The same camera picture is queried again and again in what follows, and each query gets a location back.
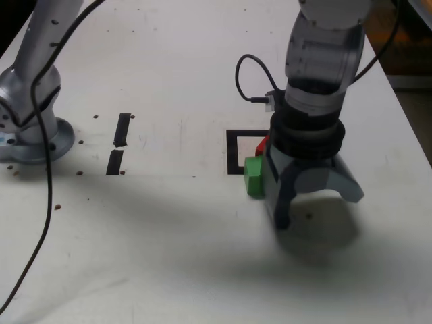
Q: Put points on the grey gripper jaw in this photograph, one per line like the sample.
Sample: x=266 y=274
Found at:
x=314 y=180

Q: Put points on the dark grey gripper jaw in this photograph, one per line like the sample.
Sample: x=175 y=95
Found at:
x=273 y=189

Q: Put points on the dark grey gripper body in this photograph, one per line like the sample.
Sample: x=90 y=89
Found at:
x=310 y=162

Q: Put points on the green cube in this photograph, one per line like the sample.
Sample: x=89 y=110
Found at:
x=254 y=179

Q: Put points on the red cube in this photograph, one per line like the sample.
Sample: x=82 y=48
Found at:
x=261 y=148

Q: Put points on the black tape square outline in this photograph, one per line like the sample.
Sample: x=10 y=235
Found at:
x=232 y=152

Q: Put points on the brown wooden furniture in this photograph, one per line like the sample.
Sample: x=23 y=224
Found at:
x=411 y=50

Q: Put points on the black tape strip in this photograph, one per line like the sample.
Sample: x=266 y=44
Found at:
x=121 y=131

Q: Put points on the small grey wrist camera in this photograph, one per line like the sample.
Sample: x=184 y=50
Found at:
x=270 y=101

